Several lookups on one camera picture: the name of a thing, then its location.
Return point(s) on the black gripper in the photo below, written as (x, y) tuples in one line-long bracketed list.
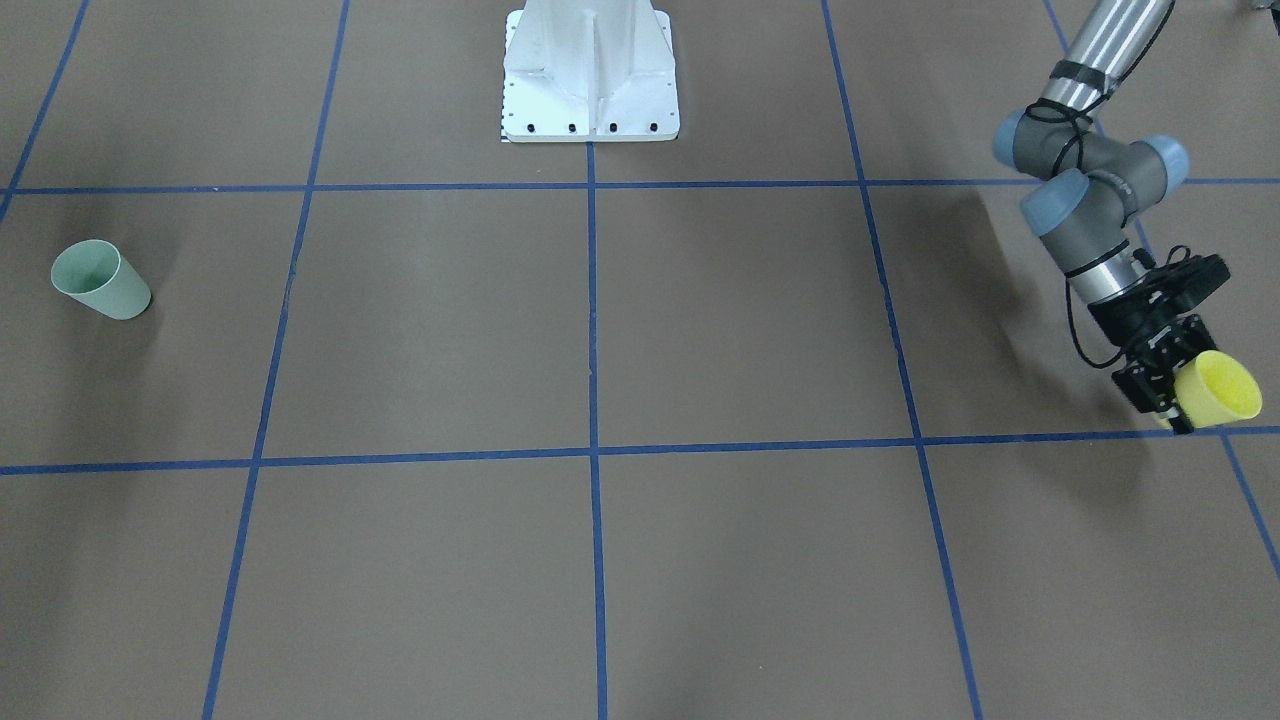
[(1127, 321)]

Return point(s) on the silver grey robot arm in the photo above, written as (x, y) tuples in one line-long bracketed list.
[(1093, 187)]

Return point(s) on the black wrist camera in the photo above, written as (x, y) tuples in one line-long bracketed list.
[(1180, 287)]

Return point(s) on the yellow plastic cup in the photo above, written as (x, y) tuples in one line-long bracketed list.
[(1215, 389)]

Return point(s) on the light green plastic cup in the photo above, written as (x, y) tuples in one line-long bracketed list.
[(96, 274)]

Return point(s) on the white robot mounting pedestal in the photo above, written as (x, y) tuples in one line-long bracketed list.
[(589, 72)]

